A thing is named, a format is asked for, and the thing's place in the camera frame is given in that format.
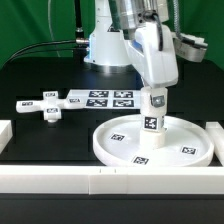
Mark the white front fence bar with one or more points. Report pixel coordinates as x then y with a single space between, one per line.
108 180

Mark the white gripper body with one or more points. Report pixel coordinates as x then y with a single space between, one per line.
158 68

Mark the white fence block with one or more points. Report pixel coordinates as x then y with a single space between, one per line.
5 133
216 132

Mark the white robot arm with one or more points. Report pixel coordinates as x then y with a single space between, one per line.
131 35

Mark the white marker plate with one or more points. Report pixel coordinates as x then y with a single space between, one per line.
103 99

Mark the white round table top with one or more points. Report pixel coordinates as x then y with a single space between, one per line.
118 142

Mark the black vertical pole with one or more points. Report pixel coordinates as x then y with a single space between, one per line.
79 33

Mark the white right fence block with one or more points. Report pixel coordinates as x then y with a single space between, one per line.
216 132

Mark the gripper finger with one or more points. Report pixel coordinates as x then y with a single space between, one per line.
158 101

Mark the white cross-shaped table base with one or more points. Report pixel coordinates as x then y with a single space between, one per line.
51 105

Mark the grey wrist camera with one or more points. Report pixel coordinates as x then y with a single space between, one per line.
189 47

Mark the white left fence block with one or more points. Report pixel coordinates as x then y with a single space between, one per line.
5 133

